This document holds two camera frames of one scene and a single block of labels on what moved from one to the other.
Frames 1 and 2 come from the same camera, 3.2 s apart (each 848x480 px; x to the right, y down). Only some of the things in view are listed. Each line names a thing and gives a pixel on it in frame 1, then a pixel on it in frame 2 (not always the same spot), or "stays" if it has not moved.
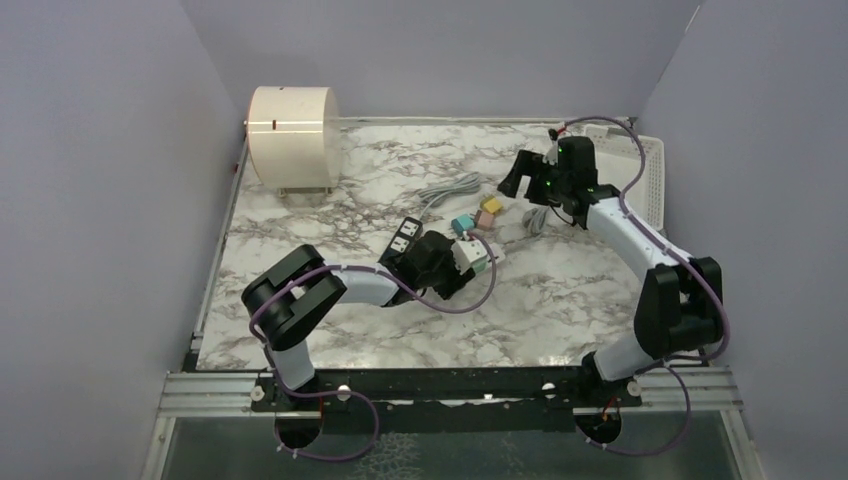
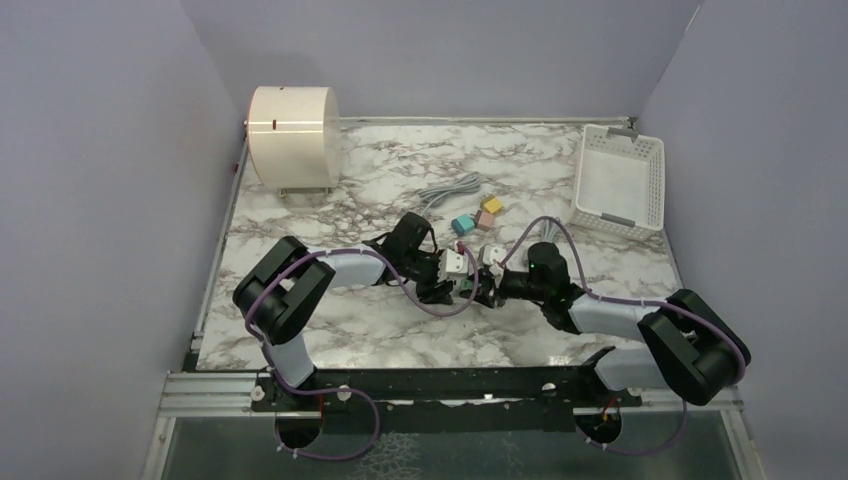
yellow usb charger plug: (490, 205) stays
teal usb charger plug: (462, 223) stays
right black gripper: (525, 164) to (485, 285)
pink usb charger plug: (484, 220) stays
